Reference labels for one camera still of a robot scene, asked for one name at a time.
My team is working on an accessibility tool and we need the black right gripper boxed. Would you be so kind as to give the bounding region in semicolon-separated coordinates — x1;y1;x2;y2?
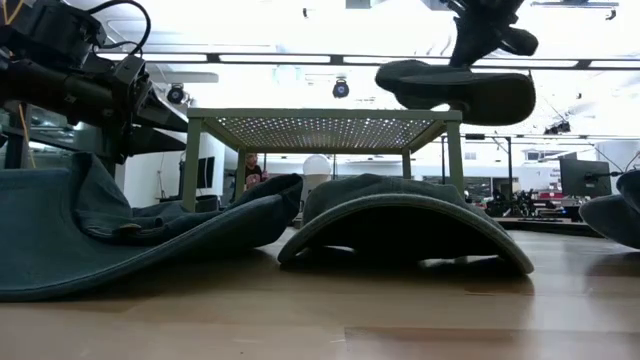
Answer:
442;0;540;69

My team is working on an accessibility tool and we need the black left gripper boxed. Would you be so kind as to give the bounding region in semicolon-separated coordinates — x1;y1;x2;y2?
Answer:
64;52;189;166

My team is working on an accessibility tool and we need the dark green baseball cap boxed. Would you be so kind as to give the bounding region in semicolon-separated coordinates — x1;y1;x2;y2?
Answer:
374;58;537;127
277;173;535;277

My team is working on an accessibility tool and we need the navy blue baseball cap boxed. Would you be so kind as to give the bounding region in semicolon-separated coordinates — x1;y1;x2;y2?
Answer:
578;168;640;250
0;151;305;303

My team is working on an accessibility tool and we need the person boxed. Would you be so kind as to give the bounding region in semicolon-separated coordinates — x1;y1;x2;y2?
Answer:
243;152;270;191

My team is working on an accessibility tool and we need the black track spotlight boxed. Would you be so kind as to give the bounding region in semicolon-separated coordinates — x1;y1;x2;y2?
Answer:
543;120;572;137

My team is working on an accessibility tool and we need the overhead light bar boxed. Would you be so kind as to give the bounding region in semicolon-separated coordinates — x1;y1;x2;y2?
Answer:
94;51;640;71

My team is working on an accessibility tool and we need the white bulb lamp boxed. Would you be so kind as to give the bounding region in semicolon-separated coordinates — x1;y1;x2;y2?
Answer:
301;153;333;201

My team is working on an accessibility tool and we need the green perforated small table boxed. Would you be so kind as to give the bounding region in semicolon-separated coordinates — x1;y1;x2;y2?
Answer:
181;107;466;214

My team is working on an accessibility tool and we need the black computer monitor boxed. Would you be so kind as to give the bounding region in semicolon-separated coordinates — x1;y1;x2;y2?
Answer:
558;157;614;199

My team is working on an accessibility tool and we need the black wall screen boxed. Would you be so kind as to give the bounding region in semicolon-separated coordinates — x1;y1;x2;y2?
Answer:
196;155;217;190

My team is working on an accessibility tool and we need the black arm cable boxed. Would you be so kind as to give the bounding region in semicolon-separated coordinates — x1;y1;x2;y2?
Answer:
87;0;152;56

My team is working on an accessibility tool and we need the black background gantry frame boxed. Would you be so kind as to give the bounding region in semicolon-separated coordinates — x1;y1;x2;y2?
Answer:
463;132;640;202

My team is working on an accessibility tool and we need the yellow cable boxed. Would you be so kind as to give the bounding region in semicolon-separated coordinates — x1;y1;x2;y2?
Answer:
0;0;37;169

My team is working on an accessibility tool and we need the black aluminium table frame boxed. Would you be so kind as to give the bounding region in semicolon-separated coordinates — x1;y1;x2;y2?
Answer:
492;214;604;239

